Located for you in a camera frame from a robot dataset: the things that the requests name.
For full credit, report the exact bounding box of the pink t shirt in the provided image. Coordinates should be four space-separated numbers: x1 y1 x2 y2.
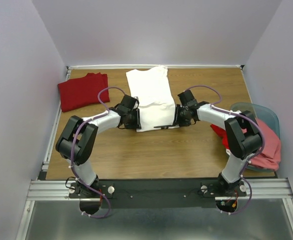
247 118 281 172

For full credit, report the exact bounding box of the white t shirt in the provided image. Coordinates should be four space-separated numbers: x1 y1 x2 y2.
126 65 176 133

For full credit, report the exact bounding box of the purple cable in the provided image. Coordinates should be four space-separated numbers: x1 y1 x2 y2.
186 85 266 216
70 86 127 220

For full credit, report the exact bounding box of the folded dark red t shirt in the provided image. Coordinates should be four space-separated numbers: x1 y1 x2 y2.
57 72 108 113

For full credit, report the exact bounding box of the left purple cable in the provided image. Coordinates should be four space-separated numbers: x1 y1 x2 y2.
70 86 127 220

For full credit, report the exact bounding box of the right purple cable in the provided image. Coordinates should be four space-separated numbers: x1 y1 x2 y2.
186 85 266 216

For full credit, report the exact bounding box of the teal laundry basket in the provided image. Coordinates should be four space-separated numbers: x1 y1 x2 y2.
230 102 280 171

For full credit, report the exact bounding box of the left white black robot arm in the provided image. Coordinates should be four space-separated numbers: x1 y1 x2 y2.
55 94 141 198

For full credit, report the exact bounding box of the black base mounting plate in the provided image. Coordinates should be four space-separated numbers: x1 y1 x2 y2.
68 178 247 212

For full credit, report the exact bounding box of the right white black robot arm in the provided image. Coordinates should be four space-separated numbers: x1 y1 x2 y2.
155 89 265 196

